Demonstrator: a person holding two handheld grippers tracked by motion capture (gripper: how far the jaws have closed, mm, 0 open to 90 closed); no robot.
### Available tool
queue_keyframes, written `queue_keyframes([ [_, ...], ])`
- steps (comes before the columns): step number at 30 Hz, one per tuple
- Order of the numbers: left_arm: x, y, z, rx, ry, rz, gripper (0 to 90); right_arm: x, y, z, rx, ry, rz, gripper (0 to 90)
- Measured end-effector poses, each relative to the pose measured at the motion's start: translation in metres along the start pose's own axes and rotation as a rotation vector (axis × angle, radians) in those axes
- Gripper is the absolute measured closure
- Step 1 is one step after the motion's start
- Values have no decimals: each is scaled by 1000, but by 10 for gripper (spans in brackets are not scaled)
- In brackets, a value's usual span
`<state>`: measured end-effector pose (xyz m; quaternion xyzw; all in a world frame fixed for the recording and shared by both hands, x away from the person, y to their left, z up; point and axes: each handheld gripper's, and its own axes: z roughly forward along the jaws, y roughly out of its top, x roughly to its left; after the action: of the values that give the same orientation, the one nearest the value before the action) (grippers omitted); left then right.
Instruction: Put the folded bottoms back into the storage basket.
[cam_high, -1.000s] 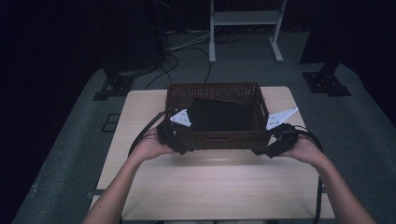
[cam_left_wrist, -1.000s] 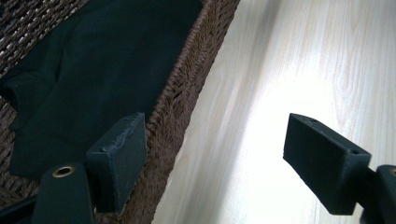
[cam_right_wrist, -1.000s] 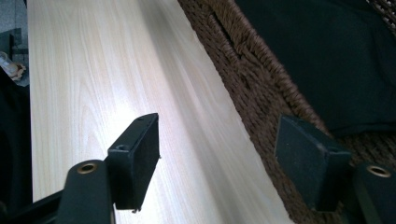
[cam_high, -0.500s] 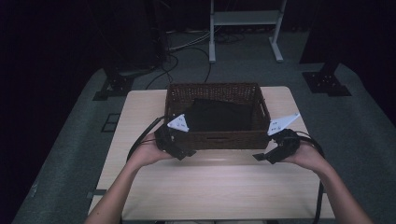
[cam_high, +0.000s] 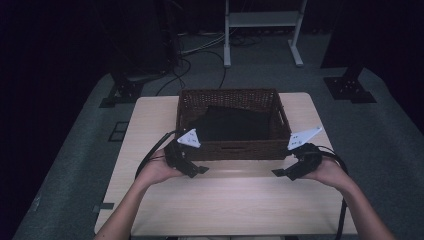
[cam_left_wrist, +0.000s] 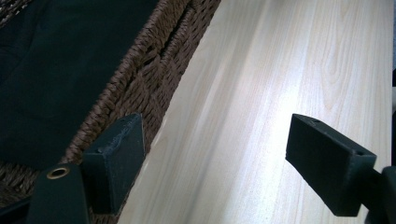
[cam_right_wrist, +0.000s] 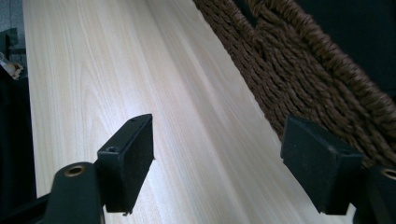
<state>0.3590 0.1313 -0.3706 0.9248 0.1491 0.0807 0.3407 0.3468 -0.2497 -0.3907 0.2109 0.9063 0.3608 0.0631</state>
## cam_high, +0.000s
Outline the person's right hand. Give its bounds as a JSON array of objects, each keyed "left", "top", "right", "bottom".
[{"left": 301, "top": 156, "right": 355, "bottom": 193}]

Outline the grey floor cable bundle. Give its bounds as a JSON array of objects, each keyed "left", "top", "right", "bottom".
[{"left": 179, "top": 31, "right": 228, "bottom": 57}]

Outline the brown wicker basket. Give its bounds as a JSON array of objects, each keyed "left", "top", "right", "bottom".
[{"left": 175, "top": 87, "right": 293, "bottom": 162}]

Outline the black tape strip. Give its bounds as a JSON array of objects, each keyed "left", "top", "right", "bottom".
[{"left": 92, "top": 201, "right": 115, "bottom": 214}]

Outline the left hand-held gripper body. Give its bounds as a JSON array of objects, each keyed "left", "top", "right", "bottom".
[{"left": 163, "top": 128, "right": 202, "bottom": 179}]

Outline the white metal stand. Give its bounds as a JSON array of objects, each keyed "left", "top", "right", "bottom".
[{"left": 223, "top": 0, "right": 308, "bottom": 68}]

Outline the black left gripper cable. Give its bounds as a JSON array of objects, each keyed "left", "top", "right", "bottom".
[{"left": 134, "top": 129, "right": 178, "bottom": 179}]

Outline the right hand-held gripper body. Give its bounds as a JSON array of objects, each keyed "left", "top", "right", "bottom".
[{"left": 284, "top": 126, "right": 324, "bottom": 182}]

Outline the black floor cable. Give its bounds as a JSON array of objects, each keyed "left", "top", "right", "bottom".
[{"left": 155, "top": 49, "right": 228, "bottom": 97}]

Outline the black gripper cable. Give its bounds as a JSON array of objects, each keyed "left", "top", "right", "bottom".
[
  {"left": 314, "top": 144, "right": 350, "bottom": 240},
  {"left": 134, "top": 129, "right": 178, "bottom": 179}
]

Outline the black stand base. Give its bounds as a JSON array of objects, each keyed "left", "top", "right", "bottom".
[
  {"left": 98, "top": 70, "right": 145, "bottom": 109},
  {"left": 322, "top": 64, "right": 378, "bottom": 105}
]

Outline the person's left hand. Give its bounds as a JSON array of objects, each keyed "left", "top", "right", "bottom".
[{"left": 134, "top": 148, "right": 183, "bottom": 188}]

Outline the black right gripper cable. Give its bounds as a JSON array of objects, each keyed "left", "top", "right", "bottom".
[{"left": 314, "top": 144, "right": 350, "bottom": 240}]

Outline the black cloth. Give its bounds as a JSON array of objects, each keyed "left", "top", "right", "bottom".
[{"left": 188, "top": 105, "right": 273, "bottom": 142}]

